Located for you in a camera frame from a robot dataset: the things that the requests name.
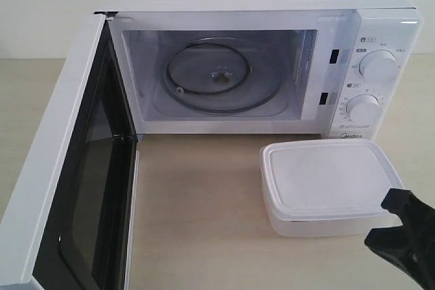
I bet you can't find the white lower microwave knob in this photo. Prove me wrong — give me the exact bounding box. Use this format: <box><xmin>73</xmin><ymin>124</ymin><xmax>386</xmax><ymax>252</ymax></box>
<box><xmin>346</xmin><ymin>94</ymin><xmax>381</xmax><ymax>122</ymax></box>

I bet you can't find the white upper microwave knob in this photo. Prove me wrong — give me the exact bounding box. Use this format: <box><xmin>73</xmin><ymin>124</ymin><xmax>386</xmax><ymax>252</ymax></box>
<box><xmin>359</xmin><ymin>50</ymin><xmax>398</xmax><ymax>82</ymax></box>

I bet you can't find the white microwave door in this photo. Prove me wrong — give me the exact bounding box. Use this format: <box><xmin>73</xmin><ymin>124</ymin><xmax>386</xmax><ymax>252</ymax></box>
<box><xmin>1</xmin><ymin>12</ymin><xmax>139</xmax><ymax>289</ymax></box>

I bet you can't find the white microwave oven body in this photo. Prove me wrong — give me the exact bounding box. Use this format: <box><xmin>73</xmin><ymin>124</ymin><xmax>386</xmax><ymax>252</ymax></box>
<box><xmin>96</xmin><ymin>0</ymin><xmax>422</xmax><ymax>139</ymax></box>

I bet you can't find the white lidded food container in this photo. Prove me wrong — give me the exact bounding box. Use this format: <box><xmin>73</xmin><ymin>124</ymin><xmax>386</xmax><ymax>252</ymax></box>
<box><xmin>260</xmin><ymin>139</ymin><xmax>403</xmax><ymax>238</ymax></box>

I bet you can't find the white microwave knob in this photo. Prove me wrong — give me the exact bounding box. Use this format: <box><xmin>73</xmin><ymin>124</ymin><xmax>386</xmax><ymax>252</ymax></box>
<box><xmin>346</xmin><ymin>94</ymin><xmax>381</xmax><ymax>122</ymax></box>
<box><xmin>359</xmin><ymin>50</ymin><xmax>398</xmax><ymax>82</ymax></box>

